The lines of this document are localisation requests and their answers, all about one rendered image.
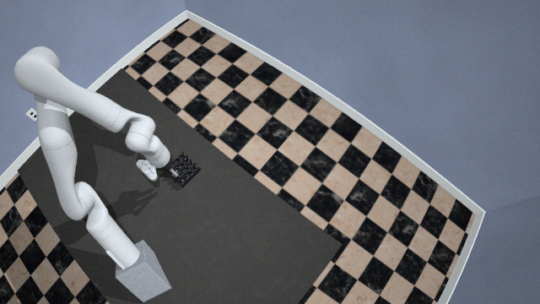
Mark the black knob box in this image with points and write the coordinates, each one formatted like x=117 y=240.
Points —
x=187 y=173

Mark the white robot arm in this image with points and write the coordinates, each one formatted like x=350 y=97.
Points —
x=39 y=72

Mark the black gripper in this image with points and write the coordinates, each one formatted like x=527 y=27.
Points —
x=169 y=168

